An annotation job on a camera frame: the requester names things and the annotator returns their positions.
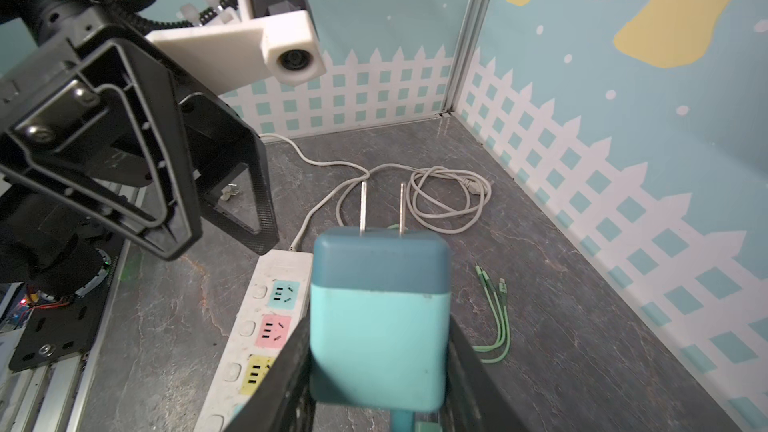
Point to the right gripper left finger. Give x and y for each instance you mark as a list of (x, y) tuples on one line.
[(283, 401)]

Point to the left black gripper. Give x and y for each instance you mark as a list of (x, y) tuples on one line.
[(91, 119)]

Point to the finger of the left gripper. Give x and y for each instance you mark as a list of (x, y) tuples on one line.
[(222, 146)]

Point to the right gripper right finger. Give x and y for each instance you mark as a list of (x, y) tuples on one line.
[(473, 402)]

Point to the teal charger plug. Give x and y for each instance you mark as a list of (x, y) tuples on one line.
[(379, 317)]

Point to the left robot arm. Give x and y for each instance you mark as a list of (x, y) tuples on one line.
[(103, 122)]

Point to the large white multicolour power strip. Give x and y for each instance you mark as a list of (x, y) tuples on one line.
[(274, 302)]

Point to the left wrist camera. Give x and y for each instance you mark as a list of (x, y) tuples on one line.
[(256, 40)]

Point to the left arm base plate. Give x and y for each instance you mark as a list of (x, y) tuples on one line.
[(52, 333)]

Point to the aluminium front rail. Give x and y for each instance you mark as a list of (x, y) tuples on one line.
[(48, 255)]

